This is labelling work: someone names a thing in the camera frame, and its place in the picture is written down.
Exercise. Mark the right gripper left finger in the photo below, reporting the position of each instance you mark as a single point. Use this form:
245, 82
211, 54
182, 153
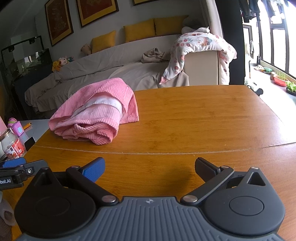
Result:
94, 169

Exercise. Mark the glass jar red label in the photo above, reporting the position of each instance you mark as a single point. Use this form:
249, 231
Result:
11, 145

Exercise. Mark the glass fish tank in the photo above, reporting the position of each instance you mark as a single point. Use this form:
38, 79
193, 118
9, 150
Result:
25, 63

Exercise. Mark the green plant tray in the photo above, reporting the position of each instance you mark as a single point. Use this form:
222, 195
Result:
291, 88

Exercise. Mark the framed red picture right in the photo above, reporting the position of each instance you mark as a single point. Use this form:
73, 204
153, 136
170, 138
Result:
139, 2

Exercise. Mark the crumpled beige cloth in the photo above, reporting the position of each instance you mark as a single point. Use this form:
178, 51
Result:
155, 55

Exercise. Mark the pink ribbed garment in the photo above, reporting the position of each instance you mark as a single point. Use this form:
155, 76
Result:
95, 112

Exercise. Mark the yellow cushion right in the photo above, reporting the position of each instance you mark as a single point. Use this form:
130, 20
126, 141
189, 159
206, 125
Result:
169, 26

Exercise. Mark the red plant pot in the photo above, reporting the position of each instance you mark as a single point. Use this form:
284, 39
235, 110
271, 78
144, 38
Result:
280, 80

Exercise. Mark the beige sofa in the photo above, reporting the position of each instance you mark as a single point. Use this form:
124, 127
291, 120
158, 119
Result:
122, 61

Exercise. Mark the pink toy bottle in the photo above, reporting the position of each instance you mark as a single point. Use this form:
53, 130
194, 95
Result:
17, 129

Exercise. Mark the floral blanket on sofa arm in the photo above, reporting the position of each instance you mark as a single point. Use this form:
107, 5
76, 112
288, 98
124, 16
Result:
203, 56

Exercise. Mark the framed red picture middle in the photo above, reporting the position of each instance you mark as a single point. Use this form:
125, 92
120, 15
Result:
92, 10

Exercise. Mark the framed red picture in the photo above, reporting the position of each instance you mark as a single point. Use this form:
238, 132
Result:
92, 10
139, 2
58, 20

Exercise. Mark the yellow cushion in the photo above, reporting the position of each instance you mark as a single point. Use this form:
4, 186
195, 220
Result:
169, 26
139, 31
103, 42

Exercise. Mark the black window frame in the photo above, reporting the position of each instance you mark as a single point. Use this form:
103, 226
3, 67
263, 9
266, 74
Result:
269, 33

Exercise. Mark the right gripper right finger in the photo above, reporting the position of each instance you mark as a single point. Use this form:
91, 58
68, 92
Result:
206, 170

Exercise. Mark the yellow cushion left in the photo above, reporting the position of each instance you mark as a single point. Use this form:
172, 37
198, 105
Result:
103, 42

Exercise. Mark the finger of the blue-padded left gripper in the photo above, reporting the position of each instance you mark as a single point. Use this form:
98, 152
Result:
12, 163

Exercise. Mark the stuffed toys on sofa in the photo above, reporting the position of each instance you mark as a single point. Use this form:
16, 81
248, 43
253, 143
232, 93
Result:
61, 62

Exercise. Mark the yellow cushion middle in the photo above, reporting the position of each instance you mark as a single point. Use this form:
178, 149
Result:
139, 31

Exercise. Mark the person's left hand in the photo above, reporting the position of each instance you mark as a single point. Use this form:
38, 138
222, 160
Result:
7, 220

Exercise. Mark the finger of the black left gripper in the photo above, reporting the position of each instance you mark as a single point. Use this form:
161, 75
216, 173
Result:
30, 169

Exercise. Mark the framed red picture left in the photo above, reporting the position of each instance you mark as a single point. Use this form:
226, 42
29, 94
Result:
58, 20

